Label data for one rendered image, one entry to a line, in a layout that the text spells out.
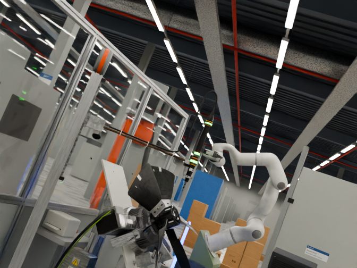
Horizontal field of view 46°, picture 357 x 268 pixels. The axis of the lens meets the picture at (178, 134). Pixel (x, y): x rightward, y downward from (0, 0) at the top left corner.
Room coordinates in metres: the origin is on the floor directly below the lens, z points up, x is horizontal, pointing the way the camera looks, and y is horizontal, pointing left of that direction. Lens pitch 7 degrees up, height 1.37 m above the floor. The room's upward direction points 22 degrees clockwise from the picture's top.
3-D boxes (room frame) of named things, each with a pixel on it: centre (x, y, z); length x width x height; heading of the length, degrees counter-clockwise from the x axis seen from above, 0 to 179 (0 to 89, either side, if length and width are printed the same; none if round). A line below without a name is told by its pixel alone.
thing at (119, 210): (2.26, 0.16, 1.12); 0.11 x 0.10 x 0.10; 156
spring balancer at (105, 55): (2.38, 0.56, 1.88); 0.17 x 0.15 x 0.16; 156
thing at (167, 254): (2.58, -0.14, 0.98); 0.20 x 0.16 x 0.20; 66
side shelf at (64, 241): (2.64, 0.40, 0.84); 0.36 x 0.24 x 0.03; 156
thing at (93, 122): (2.40, 0.47, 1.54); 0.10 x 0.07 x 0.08; 101
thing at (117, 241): (2.23, 0.05, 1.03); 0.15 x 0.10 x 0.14; 66
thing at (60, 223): (2.58, 0.46, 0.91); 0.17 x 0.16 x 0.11; 66
